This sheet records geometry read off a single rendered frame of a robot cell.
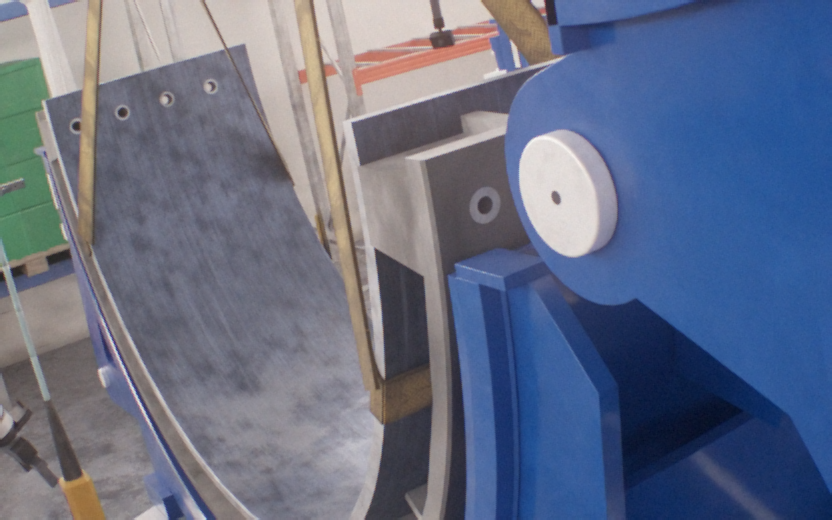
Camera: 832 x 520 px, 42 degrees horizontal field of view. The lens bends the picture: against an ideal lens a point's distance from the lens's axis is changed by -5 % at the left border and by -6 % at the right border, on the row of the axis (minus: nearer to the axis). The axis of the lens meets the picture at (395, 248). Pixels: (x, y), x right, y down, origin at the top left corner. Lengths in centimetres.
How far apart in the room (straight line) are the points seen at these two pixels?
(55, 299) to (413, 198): 780
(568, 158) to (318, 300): 233
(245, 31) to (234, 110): 587
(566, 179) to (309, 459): 187
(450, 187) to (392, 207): 11
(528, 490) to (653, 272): 48
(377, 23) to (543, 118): 880
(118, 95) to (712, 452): 236
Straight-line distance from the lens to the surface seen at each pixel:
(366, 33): 995
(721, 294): 108
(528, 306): 136
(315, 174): 937
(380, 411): 175
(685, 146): 106
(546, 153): 118
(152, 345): 330
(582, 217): 116
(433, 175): 140
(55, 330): 920
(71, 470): 268
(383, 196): 151
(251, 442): 303
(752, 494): 179
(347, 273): 177
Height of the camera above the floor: 252
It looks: 15 degrees down
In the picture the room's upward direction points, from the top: 12 degrees counter-clockwise
